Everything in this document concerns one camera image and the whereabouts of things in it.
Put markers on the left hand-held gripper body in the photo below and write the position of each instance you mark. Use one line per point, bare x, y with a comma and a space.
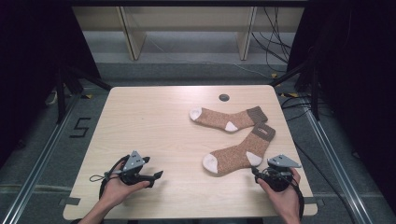
133, 163

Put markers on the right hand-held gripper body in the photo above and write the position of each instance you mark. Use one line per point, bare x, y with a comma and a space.
278, 179

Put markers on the brown sock with cuff label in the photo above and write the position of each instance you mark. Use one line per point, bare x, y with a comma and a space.
236, 155

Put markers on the brown sock with plain cuff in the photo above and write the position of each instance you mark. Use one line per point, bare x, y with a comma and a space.
218, 119

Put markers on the person's right hand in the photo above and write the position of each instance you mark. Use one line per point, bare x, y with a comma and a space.
286, 200

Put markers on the person's left hand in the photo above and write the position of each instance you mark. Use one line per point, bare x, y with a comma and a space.
116, 191

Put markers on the grey tape strip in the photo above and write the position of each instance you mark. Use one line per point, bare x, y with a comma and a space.
314, 200
70, 201

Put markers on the grey round table grommet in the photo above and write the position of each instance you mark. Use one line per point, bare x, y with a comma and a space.
224, 97

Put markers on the black metal stand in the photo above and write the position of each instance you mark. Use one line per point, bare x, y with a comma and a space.
61, 93
315, 93

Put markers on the light wooden shelf unit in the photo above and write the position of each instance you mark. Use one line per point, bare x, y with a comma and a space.
134, 40

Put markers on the dark curtain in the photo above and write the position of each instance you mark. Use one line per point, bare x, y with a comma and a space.
358, 77
31, 62

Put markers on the aluminium floor rail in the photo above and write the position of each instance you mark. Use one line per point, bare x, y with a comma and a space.
334, 161
40, 158

